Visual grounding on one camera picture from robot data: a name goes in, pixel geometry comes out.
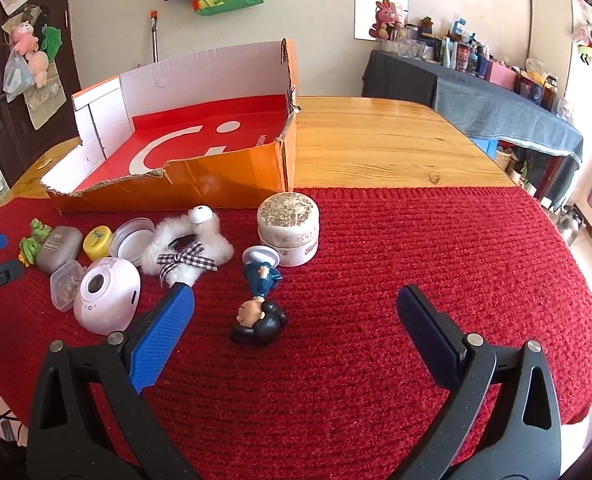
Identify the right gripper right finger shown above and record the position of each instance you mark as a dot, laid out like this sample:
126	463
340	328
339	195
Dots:
501	417

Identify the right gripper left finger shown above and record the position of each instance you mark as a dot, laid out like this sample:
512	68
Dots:
67	438

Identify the green fuzzy frog toy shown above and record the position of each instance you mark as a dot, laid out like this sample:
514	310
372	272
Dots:
30	246

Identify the grey eye shadow case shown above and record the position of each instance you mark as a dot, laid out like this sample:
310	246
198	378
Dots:
62	245

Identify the pink round mini camera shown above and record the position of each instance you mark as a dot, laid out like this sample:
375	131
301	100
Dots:
107	296

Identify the white fluffy bow plush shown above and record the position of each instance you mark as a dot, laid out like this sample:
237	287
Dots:
184	247

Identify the blue suit boy figurine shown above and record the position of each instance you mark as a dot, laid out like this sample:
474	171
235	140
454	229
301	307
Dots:
259	320

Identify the white glitter-lid cream jar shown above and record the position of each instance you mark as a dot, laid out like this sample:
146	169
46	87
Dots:
289	223

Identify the clear small plastic box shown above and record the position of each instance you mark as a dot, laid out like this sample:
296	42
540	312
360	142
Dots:
64	284

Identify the yellow round cap container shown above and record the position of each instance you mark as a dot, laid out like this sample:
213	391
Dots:
96	244

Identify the white round jar lid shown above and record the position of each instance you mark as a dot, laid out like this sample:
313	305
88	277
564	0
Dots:
131	238

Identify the brown wooden door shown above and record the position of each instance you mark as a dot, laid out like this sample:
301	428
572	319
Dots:
36	89

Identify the red knitted table mat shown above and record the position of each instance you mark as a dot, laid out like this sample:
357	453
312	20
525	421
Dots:
342	393

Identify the pink pig plush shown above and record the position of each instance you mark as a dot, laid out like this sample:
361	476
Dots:
23	39

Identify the orange cardboard box tray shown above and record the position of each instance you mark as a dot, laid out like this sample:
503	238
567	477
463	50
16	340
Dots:
215	128

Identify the blue-grey covered side table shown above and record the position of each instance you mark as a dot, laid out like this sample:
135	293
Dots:
481	110

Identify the pink rabbit plush toy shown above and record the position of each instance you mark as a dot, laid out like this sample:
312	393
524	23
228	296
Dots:
387	21

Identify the orange-tipped broom handle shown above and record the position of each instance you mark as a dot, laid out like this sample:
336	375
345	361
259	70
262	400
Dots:
154	34

